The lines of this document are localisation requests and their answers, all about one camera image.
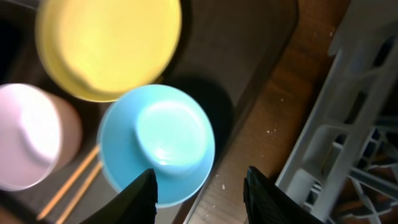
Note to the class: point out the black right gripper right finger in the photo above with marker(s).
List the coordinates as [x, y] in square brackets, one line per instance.
[267, 204]

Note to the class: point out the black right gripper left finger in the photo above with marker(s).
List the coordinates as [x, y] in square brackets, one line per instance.
[136, 204]

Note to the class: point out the wooden chopstick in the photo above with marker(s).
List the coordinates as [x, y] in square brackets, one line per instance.
[81, 191]
[68, 184]

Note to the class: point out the light blue bowl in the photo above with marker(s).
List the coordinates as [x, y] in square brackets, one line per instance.
[162, 128]

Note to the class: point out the white rice bowl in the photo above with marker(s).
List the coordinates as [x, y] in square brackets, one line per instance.
[40, 133]

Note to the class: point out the yellow round plate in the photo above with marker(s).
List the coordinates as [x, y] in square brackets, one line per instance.
[97, 50]

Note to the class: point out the grey plastic dishwasher rack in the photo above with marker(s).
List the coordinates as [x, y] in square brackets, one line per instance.
[329, 169]

